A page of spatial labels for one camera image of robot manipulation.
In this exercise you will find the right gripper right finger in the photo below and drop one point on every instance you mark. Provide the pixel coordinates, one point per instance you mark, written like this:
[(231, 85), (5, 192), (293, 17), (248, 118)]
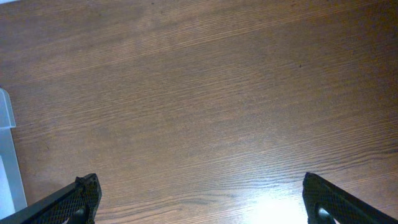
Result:
[(327, 203)]

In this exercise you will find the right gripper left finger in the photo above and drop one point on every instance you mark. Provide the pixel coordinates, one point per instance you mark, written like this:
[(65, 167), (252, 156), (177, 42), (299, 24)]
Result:
[(78, 202)]

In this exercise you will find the clear plastic storage bin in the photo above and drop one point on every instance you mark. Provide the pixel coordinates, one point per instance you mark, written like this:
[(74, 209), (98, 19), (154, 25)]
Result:
[(12, 190)]

